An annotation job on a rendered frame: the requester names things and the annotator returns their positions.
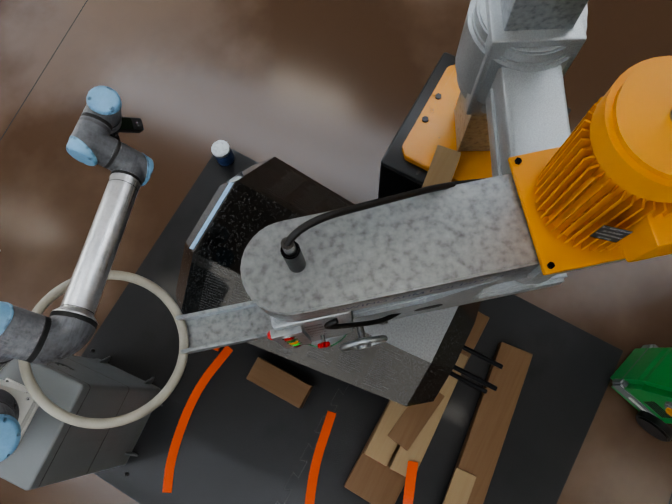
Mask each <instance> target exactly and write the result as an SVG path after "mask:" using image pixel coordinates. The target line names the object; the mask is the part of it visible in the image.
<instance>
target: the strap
mask: <svg viewBox="0 0 672 504"><path fill-rule="evenodd" d="M232 351H233V350H232V349H231V348H230V347H229V346H225V347H224V349H223V350H222V351H221V352H220V354H219V355H218V356H217V357H216V359H215V360H214V361H213V362H212V364H211V365H210V366H209V367H208V369H207V370H206V371H205V373H204V374H203V375H202V377H201V378H200V380H199V381H198V383H197V385H196V386H195V388H194V390H193V391H192V393H191V395H190V397H189V399H188V401H187V403H186V405H185V407H184V410H183V412H182V414H181V417H180V420H179V422H178V425H177V428H176V430H175V433H174V436H173V439H172V442H171V446H170V449H169V453H168V457H167V461H166V466H165V473H164V481H163V490H162V492H167V493H172V484H173V475H174V468H175V462H176V458H177V454H178V450H179V447H180V444H181V441H182V438H183V435H184V432H185V429H186V426H187V424H188V421H189V418H190V416H191V414H192V411H193V409H194V407H195V405H196V403H197V401H198V399H199V397H200V395H201V393H202V392H203V390H204V388H205V387H206V385H207V384H208V382H209V381H210V379H211V378H212V376H213V375H214V374H215V373H216V371H217V370H218V369H219V368H220V366H221V365H222V364H223V363H224V361H225V360H226V359H227V358H228V356H229V355H230V354H231V353H232ZM335 416H336V413H333V412H331V411H327V414H326V417H325V420H324V424H323V427H322V430H321V433H320V436H319V439H318V442H317V445H316V448H315V451H314V455H313V459H312V463H311V467H310V472H309V477H308V483H307V490H306V498H305V504H314V502H315V493H316V486H317V480H318V474H319V470H320V465H321V461H322V457H323V454H324V450H325V447H326V444H327V441H328V438H329V435H330V432H331V429H332V425H333V422H334V419H335ZM417 467H418V462H412V461H408V465H407V473H406V481H405V488H404V496H403V504H413V499H414V491H415V483H416V475H417Z"/></svg>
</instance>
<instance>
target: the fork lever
mask: <svg viewBox="0 0 672 504"><path fill-rule="evenodd" d="M176 320H185V322H186V325H187V330H188V336H189V348H187V349H182V350H180V353H181V354H184V353H188V354H191V353H196V352H201V351H206V350H210V349H215V348H220V347H225V346H230V345H235V344H240V343H244V342H249V341H254V340H259V339H264V338H268V337H267V333H268V332H269V331H270V328H273V327H272V323H271V318H270V315H268V314H267V313H266V312H264V311H263V310H262V309H261V308H260V307H259V306H258V305H257V304H256V303H255V302H254V301H248V302H243V303H238V304H233V305H228V306H223V307H219V308H214V309H209V310H204V311H199V312H194V313H189V314H184V315H179V316H176Z"/></svg>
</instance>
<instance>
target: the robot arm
mask: <svg viewBox="0 0 672 504"><path fill-rule="evenodd" d="M86 102H87V104H86V106H85V108H84V110H83V112H82V114H81V116H80V118H79V120H78V122H77V124H76V126H75V128H74V130H73V132H72V134H71V136H70V137H69V141H68V143H67V145H66V150H67V152H68V153H69V154H70V155H71V156H72V157H73V158H75V159H76V160H78V161H79V162H81V163H84V164H86V165H89V166H95V165H97V164H98V165H100V166H102V167H104V168H106V169H108V170H110V171H111V174H110V176H109V181H108V184H107V187H106V189H105V192H104V194H103V197H102V199H101V202H100V205H99V207H98V210H97V212H96V215H95V218H94V220H93V223H92V225H91V228H90V230H89V233H88V236H87V238H86V241H85V243H84V246H83V249H82V251H81V254H80V256H79V259H78V261H77V264H76V267H75V269H74V272H73V274H72V277H71V279H70V282H69V285H68V287H67V290H66V292H65V295H64V298H63V300H62V303H61V305H60V307H59V308H56V309H54V310H52V311H51V313H50V316H49V317H47V316H44V315H41V314H38V313H35V312H32V311H29V310H26V309H23V308H20V307H17V306H14V305H12V304H10V303H8V302H1V301H0V371H1V370H2V369H3V368H4V367H5V366H6V365H7V364H8V363H9V362H10V361H11V360H13V359H14V358H15V359H19V360H23V361H26V362H29V363H32V364H49V363H54V362H58V361H60V360H63V359H65V358H68V357H69V356H71V355H73V354H75V353H76V352H77V351H79V350H80V349H81V348H83V347H84V346H85V345H86V344H87V343H88V342H89V341H90V339H91V338H92V337H93V335H94V333H95V330H96V328H97V325H98V322H97V320H96V319H95V317H94V315H95V312H96V309H97V306H98V303H99V300H100V298H101V295H102V292H103V289H104V286H105V284H106V281H107V278H108V275H109V272H110V269H111V267H112V264H113V261H114V258H115V255H116V253H117V250H118V247H119V244H120V241H121V238H122V236H123V233H124V230H125V227H126V224H127V222H128V219H129V216H130V213H131V210H132V207H133V205H134V202H135V199H136V196H137V193H138V191H139V189H140V188H141V186H144V185H146V183H147V182H148V181H149V179H150V177H151V174H152V172H153V168H154V163H153V160H152V159H151V158H149V157H148V156H146V155H145V154H144V153H141V152H139V151H137V150H135V149H133V148H132V147H130V146H128V145H126V144H124V143H122V142H120V138H119V134H118V133H119V132H124V133H140V132H142V131H143V130H144V127H143V124H142V120H141V118H133V117H121V106H122V102H121V99H120V96H119V95H118V93H117V92H116V91H115V90H114V89H112V88H110V87H107V86H97V87H94V88H92V89H91V90H90V91H89V92H88V94H87V97H86ZM18 418H19V406H18V404H17V401H16V400H15V398H14V397H13V396H12V395H11V394H10V393H9V392H7V391H5V390H3V389H0V462H1V461H3V460H5V459H6V458H8V457H9V456H10V455H11V454H12V453H13V452H14V451H15V450H16V448H17V446H18V445H19V442H20V439H21V427H20V424H19V422H18Z"/></svg>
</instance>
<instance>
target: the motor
mask: <svg viewBox="0 0 672 504"><path fill-rule="evenodd" d="M671 109H672V56H662V57H654V58H651V59H647V60H644V61H641V62H639V63H637V64H635V65H634V66H632V67H630V68H629V69H627V70H626V71H625V72H624V73H623V74H621V75H620V76H619V78H618V79H617V80H616V81H615V83H614V84H613V85H612V86H611V88H610V89H609V90H608V91H607V93H606V94H605V95H604V96H602V97H601V98H600V99H599V101H598V102H597V103H595V104H594V105H593V106H592V108H591V109H590V110H589V111H588V113H587V114H586V115H585V116H584V118H583V119H582V120H581V122H580V123H579V124H578V125H577V127H576V128H575V129H574V130H573V132H572V133H571V134H570V136H569V137H568V138H567V139H566V141H565V142H564V143H563V144H562V146H561V147H556V148H551V149H547V150H542V151H537V152H532V153H527V154H523V155H518V156H513V157H509V159H508V163H509V166H510V169H511V172H512V176H513V179H514V182H515V185H516V189H517V192H518V195H519V198H520V201H521V205H522V208H523V211H524V214H525V218H526V221H527V224H528V227H529V231H530V234H531V237H532V240H533V244H534V247H535V250H536V253H537V257H538V260H539V263H540V266H541V270H542V273H543V275H550V274H554V273H559V272H564V271H569V270H573V269H578V268H583V267H588V266H593V265H597V264H602V263H607V262H612V261H616V260H621V259H626V260H627V262H635V261H640V260H644V259H649V258H654V257H659V256H663V255H668V254H672V121H671V119H670V111H671Z"/></svg>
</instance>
